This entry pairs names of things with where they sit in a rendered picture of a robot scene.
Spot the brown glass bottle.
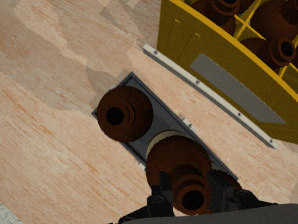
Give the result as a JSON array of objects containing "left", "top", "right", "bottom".
[
  {"left": 97, "top": 86, "right": 154, "bottom": 143},
  {"left": 235, "top": 0, "right": 255, "bottom": 17},
  {"left": 248, "top": 0, "right": 298, "bottom": 41},
  {"left": 291, "top": 45, "right": 298, "bottom": 69},
  {"left": 198, "top": 161, "right": 242, "bottom": 215},
  {"left": 191, "top": 0, "right": 240, "bottom": 37},
  {"left": 240, "top": 37, "right": 296, "bottom": 75},
  {"left": 145, "top": 129, "right": 212, "bottom": 215}
]

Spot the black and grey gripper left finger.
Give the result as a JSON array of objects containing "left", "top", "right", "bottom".
[{"left": 116, "top": 171, "right": 175, "bottom": 224}]

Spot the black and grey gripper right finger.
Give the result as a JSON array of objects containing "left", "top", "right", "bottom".
[{"left": 206, "top": 169, "right": 278, "bottom": 214}]

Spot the yellow bottle crate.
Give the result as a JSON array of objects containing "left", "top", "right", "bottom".
[{"left": 156, "top": 0, "right": 298, "bottom": 145}]

